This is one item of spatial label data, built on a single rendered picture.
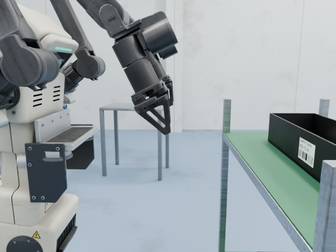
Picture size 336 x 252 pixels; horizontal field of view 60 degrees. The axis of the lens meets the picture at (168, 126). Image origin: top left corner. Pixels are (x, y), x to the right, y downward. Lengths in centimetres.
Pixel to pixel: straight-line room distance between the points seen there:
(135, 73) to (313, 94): 595
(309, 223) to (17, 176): 74
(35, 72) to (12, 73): 5
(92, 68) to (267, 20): 527
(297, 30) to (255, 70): 105
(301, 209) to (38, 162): 62
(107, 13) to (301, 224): 53
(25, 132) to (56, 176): 15
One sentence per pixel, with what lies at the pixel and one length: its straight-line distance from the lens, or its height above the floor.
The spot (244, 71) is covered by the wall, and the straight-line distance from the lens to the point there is 593.
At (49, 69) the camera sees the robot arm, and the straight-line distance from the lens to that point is 66.
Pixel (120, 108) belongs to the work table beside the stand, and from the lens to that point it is 320.
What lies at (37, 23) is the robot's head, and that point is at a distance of 82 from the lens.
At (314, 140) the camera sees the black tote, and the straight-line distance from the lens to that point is 84.
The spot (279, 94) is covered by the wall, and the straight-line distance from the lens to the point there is 617.
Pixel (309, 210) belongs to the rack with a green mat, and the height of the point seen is 95.
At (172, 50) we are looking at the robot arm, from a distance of 102.
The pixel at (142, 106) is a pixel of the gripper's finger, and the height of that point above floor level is 116.
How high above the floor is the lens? 123
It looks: 11 degrees down
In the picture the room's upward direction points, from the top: straight up
